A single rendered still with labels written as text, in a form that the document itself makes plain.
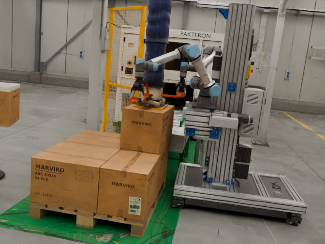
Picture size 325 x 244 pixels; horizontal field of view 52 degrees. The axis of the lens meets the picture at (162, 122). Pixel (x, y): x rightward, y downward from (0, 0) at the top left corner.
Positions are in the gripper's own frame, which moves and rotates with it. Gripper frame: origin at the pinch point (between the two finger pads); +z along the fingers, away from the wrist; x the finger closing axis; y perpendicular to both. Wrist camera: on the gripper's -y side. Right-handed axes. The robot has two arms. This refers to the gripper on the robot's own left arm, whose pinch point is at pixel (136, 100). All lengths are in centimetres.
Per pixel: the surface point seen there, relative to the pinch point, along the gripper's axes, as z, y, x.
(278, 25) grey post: -115, 382, -149
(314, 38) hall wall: -158, 1008, -342
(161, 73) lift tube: -22, 55, -8
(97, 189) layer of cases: 72, -32, 18
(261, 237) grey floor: 108, 8, -121
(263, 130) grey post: 79, 383, -151
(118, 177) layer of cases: 59, -31, 1
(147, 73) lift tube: -21, 51, 5
